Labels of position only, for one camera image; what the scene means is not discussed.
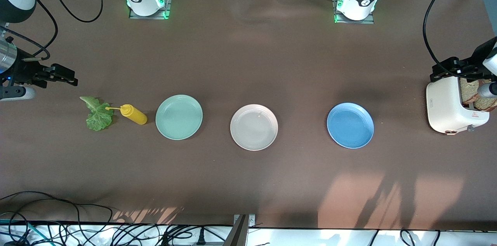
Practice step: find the blue plate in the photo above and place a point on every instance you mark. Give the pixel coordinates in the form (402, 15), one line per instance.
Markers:
(350, 125)

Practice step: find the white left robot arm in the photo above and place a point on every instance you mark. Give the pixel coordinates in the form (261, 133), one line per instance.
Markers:
(363, 1)

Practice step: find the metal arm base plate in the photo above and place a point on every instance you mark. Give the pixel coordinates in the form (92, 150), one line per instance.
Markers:
(354, 21)
(167, 3)

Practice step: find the grey metal table bracket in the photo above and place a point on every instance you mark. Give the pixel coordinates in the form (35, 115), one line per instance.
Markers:
(240, 234)

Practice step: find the mint green plate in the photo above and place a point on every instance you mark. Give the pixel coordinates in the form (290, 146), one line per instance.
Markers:
(178, 118)

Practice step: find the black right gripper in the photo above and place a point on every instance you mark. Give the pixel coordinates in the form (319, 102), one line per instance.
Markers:
(23, 70)

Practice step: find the cream white toaster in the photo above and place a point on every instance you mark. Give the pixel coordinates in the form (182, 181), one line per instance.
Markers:
(442, 108)

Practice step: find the beige plate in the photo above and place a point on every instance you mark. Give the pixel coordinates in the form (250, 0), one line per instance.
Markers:
(254, 127)

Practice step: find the black power plug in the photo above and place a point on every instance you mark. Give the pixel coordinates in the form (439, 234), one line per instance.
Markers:
(200, 238)

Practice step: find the green lettuce leaf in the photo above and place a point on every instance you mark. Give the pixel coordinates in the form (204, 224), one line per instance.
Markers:
(99, 120)

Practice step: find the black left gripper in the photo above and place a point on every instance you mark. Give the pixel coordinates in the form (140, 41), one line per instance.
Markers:
(474, 64)

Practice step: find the yellow mustard squeeze bottle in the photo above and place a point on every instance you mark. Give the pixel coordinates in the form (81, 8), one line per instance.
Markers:
(136, 116)

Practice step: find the brown bread slice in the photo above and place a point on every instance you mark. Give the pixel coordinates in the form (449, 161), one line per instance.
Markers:
(487, 104)
(468, 89)

